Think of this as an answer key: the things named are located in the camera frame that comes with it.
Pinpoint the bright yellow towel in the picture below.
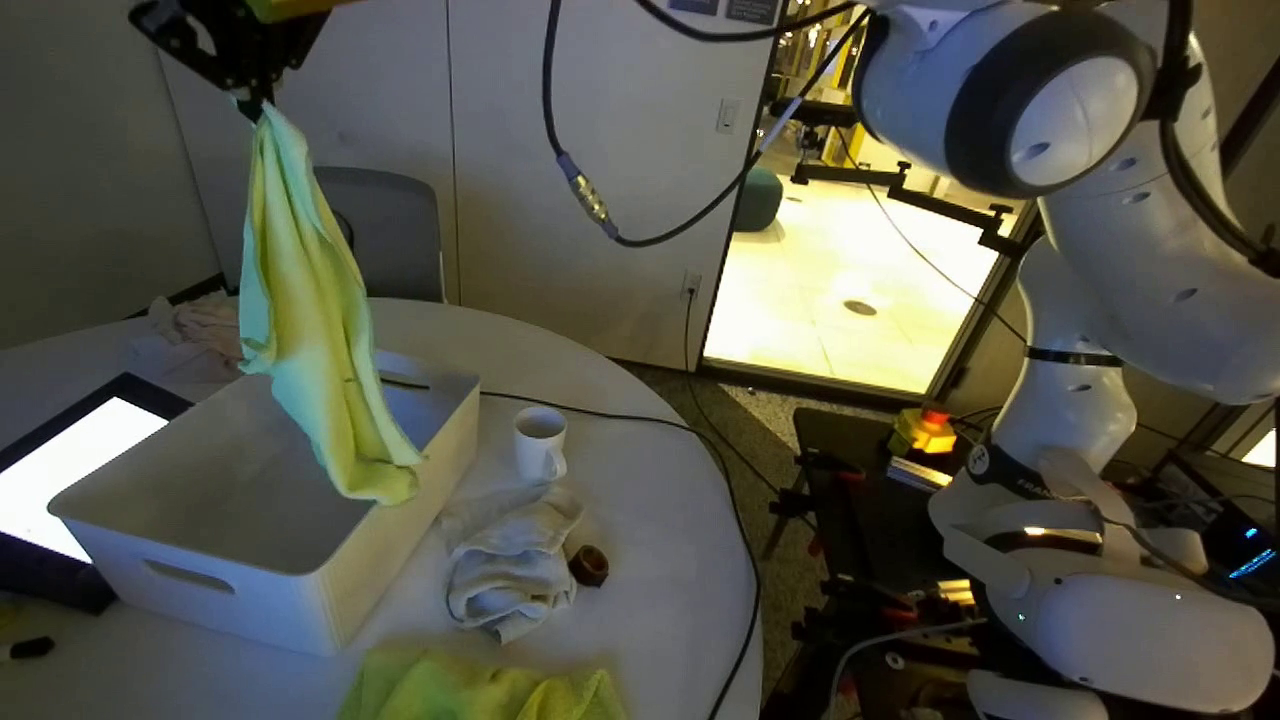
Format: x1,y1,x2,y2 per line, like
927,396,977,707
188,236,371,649
335,649,632,720

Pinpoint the grey chair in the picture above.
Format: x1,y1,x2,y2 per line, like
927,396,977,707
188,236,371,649
314,162,449,304

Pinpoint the black equipment cart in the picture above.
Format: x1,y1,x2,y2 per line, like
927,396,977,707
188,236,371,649
765,396,1032,720

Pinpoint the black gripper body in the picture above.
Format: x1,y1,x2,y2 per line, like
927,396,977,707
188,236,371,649
128,0,335,95

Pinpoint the pale green towel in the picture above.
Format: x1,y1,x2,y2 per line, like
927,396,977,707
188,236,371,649
232,98,433,513

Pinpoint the small brown object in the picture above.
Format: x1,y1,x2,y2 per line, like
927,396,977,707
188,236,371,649
569,542,613,590

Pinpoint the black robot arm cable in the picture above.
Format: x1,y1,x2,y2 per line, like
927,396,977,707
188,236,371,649
536,0,873,250

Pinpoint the pink crumpled cloth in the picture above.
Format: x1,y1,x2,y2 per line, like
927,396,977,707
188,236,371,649
143,288,271,374

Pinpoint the white mug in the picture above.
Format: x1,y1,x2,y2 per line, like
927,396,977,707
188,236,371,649
514,399,573,488

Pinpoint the white grey towel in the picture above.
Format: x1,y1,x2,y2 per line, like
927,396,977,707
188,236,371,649
440,483,588,649

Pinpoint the white plastic basket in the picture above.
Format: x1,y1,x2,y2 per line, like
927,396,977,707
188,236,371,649
49,333,484,660

